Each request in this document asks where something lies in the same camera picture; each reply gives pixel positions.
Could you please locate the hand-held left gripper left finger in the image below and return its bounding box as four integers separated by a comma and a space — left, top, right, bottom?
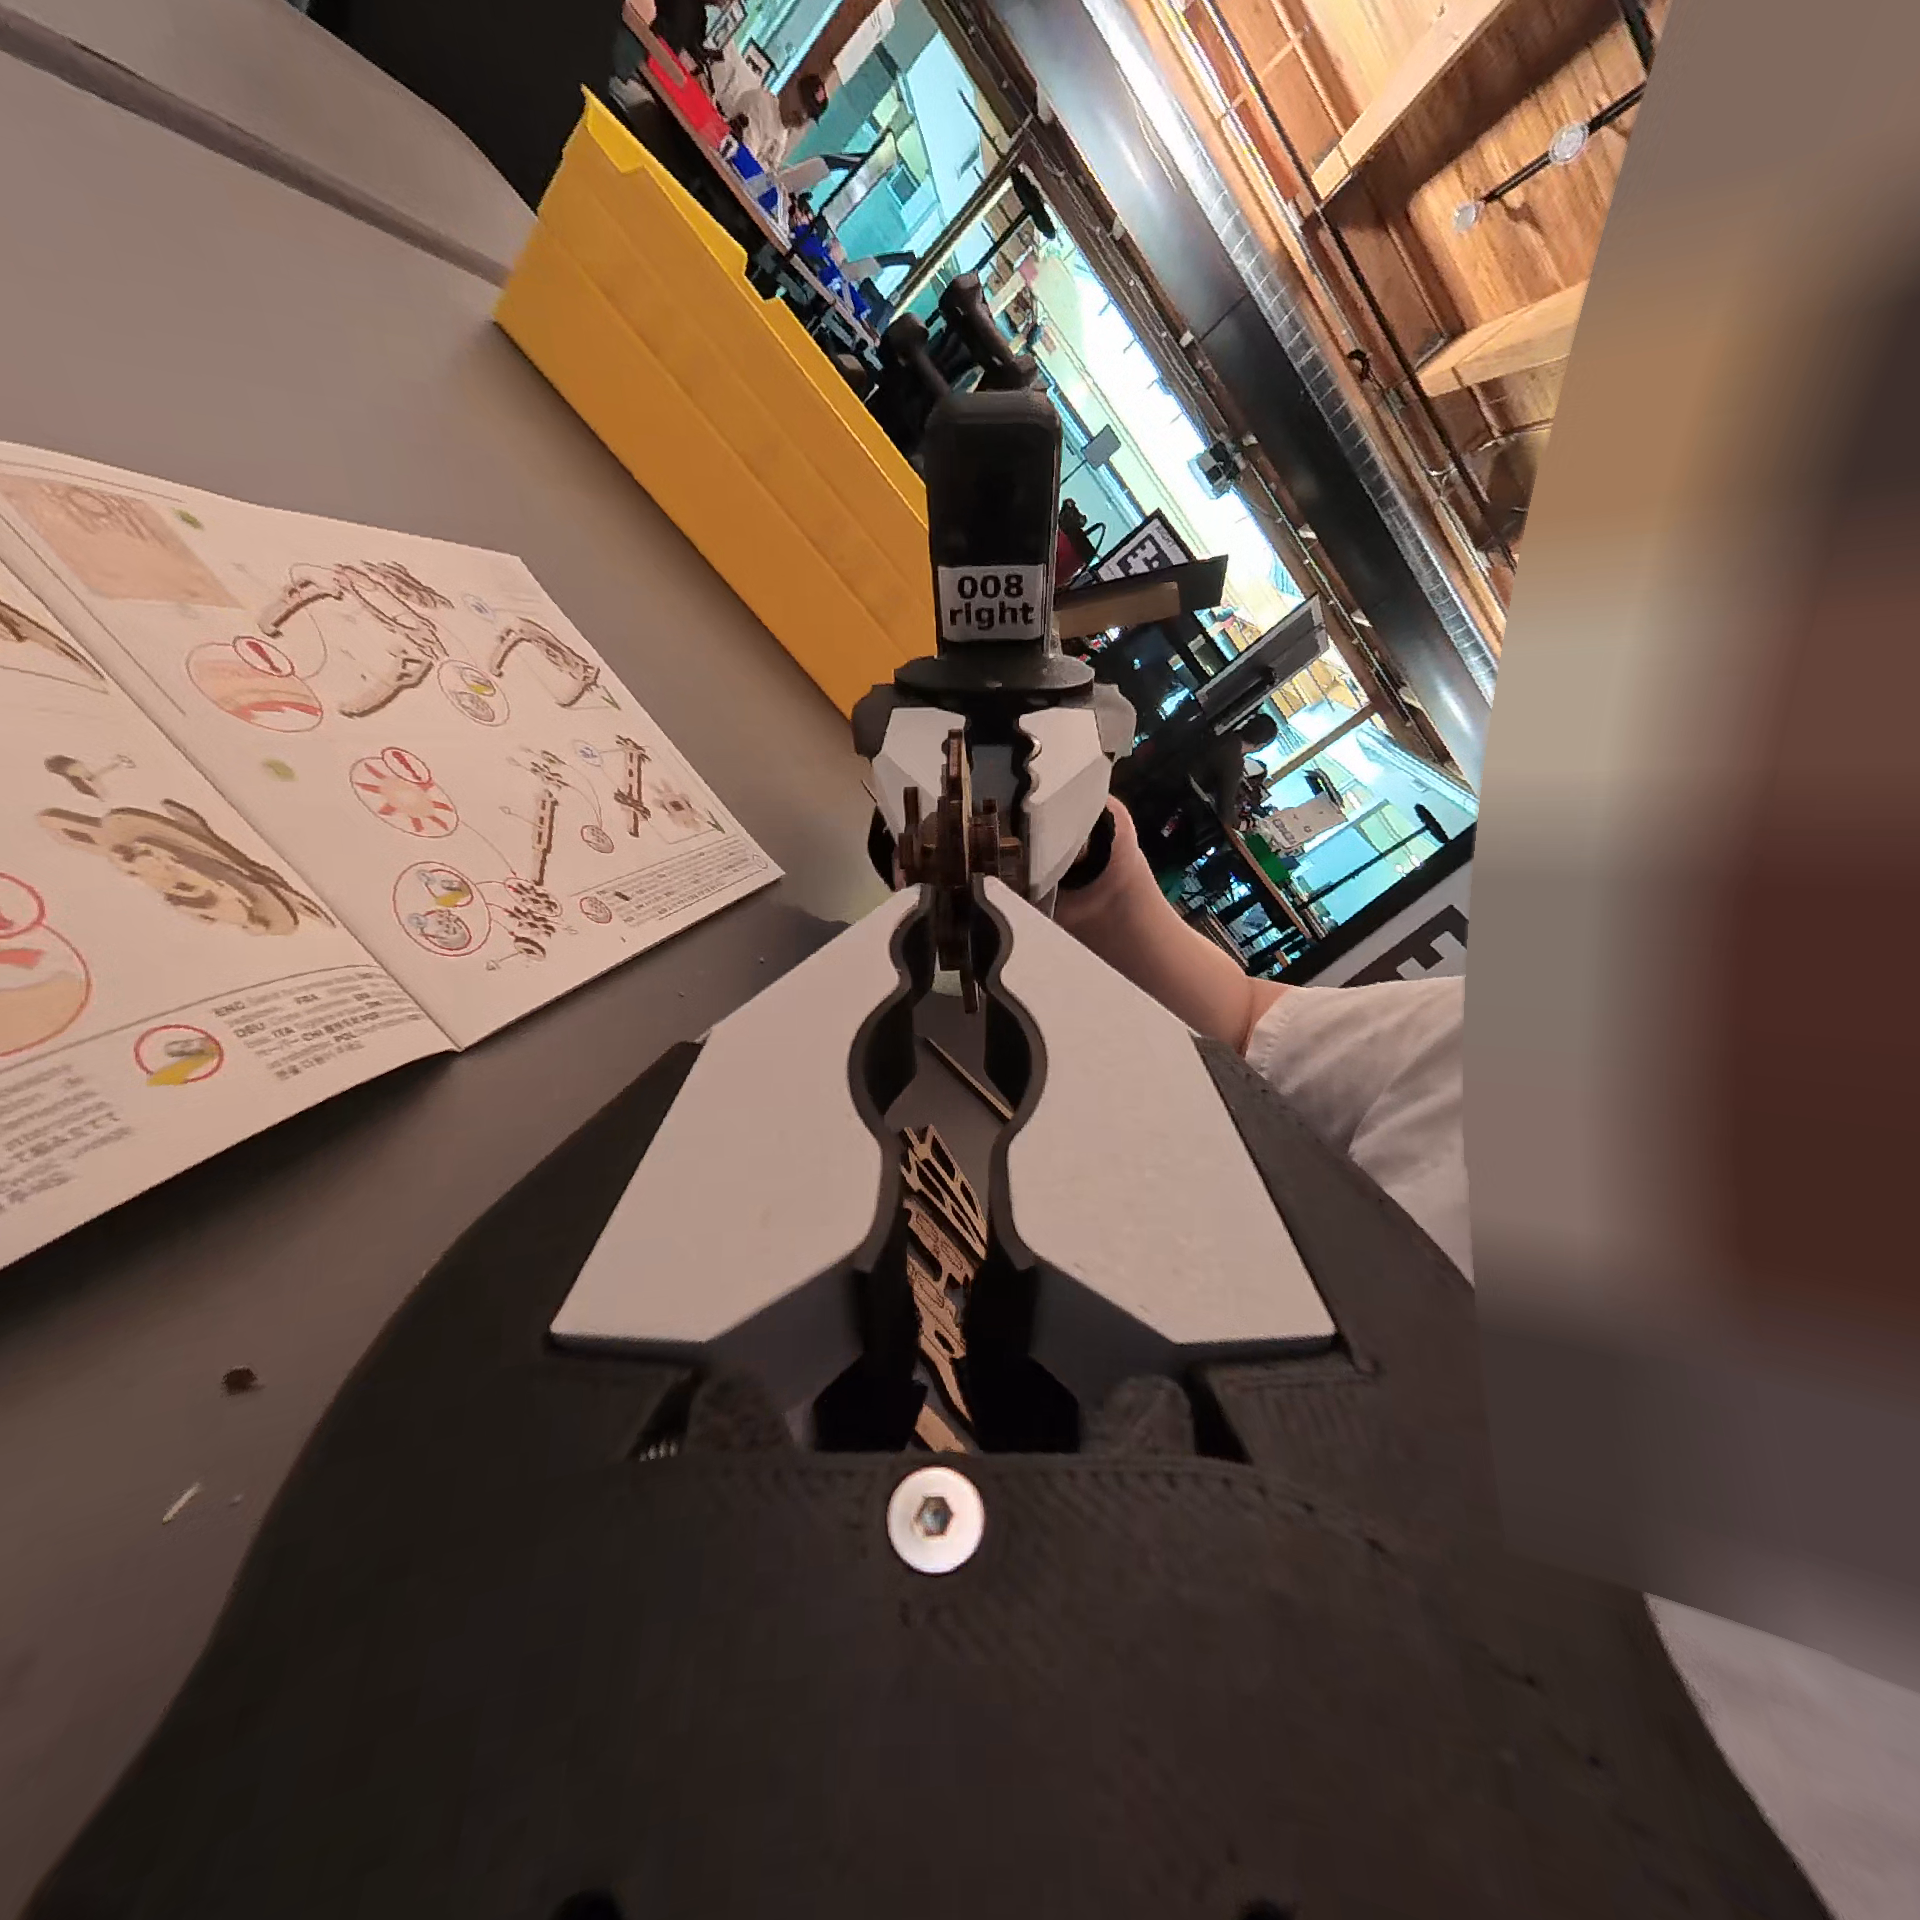
548, 882, 938, 1420

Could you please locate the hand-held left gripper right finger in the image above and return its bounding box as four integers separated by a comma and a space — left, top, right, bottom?
959, 878, 1342, 1420

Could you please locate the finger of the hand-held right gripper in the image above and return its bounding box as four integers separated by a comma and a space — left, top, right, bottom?
1017, 710, 1121, 905
865, 710, 962, 889

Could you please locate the wooden gear assembly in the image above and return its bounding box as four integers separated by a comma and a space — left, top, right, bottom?
895, 728, 1030, 1010

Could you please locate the person's right forearm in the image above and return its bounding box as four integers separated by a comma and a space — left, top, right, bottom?
1084, 796, 1481, 1281

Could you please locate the laser-cut wooden parts sheet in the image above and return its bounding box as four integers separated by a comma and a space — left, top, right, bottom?
895, 1112, 994, 1457

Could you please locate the rack of black dumbbells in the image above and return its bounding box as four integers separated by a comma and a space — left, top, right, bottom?
881, 268, 1040, 404

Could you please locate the board with printed tag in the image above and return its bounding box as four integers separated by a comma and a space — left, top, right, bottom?
1063, 512, 1229, 643

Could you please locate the thin wooden stick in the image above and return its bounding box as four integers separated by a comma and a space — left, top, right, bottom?
920, 1034, 1017, 1120

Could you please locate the yellow plastic bin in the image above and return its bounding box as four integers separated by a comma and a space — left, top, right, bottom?
495, 84, 936, 712

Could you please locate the cluttered workbench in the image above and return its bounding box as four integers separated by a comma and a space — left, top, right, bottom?
618, 0, 905, 308

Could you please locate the illustrated instruction booklet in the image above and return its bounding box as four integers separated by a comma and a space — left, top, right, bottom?
0, 440, 786, 1272

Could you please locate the person's white shirt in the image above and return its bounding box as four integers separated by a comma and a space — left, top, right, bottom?
1648, 1595, 1920, 1920

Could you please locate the metal ventilation duct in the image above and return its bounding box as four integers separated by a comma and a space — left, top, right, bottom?
1048, 0, 1504, 712

